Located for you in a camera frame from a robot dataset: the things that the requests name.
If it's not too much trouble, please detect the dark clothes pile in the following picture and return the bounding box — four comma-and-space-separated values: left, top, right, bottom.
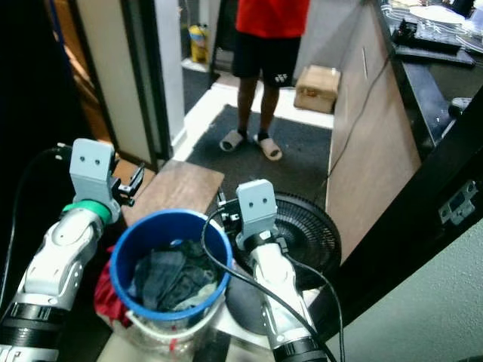
128, 240, 218, 311

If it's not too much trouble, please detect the blue plastic bucket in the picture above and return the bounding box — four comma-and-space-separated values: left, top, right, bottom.
109, 209, 233, 321

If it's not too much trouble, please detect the black standing fan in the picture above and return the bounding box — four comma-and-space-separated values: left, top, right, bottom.
223, 192, 342, 336

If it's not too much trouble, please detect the dark grey floor mat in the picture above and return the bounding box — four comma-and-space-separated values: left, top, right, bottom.
185, 104, 334, 219

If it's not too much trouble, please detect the red cloth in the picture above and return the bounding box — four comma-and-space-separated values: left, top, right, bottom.
94, 245, 125, 325

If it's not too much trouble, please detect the brown wooden door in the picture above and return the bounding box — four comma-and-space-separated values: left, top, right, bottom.
45, 0, 114, 144

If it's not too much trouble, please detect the clear plastic container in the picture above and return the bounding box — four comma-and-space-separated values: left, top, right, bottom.
113, 305, 223, 355

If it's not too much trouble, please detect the brown cardboard box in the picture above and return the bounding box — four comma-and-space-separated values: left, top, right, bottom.
294, 65, 342, 114

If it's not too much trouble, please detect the wooden cabinet with black top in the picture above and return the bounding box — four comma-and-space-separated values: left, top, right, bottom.
325, 0, 483, 261

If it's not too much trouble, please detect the yellow bottle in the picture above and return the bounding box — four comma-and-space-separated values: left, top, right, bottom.
189, 25, 209, 65

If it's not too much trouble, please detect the person in red shirt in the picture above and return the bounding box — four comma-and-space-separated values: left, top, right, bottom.
219, 0, 312, 162

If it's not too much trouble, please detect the silver door hinge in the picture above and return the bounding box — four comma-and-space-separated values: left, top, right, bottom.
438, 179, 478, 227

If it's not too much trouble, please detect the black countertop appliance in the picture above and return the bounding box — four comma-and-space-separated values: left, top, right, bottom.
389, 19, 463, 65

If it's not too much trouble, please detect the white plate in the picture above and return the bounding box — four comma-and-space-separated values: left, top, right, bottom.
410, 5, 467, 25

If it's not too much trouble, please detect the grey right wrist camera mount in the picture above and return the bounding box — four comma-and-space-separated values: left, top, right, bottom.
235, 179, 278, 246

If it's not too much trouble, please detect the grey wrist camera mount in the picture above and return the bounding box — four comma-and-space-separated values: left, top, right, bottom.
235, 179, 278, 246
69, 138, 122, 219

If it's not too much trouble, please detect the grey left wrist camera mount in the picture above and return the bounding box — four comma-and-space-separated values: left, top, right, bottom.
69, 138, 122, 219

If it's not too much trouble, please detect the black door post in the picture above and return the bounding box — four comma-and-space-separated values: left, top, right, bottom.
121, 0, 171, 167

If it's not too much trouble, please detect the black door frame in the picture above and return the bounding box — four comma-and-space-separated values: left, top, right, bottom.
309, 90, 483, 340

